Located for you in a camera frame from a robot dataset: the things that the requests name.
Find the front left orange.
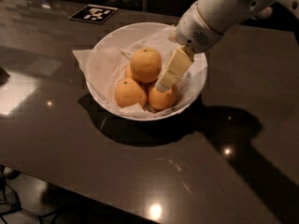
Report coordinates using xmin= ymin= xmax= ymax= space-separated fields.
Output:
xmin=114 ymin=77 xmax=147 ymax=107

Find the orange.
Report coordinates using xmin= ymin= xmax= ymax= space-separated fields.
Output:
xmin=130 ymin=47 xmax=162 ymax=83
xmin=114 ymin=77 xmax=147 ymax=107
xmin=148 ymin=82 xmax=178 ymax=110

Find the white bowl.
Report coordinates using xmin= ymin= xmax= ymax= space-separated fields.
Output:
xmin=85 ymin=21 xmax=209 ymax=122

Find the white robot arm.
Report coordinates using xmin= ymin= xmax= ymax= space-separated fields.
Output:
xmin=155 ymin=0 xmax=299 ymax=92

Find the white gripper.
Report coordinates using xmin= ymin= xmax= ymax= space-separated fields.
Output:
xmin=155 ymin=3 xmax=223 ymax=92

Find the front right orange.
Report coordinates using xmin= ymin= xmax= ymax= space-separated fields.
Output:
xmin=148 ymin=82 xmax=178 ymax=110

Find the black white fiducial marker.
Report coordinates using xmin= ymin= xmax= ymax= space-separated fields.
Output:
xmin=69 ymin=5 xmax=118 ymax=24

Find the top orange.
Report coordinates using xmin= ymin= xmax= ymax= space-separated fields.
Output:
xmin=130 ymin=47 xmax=162 ymax=83

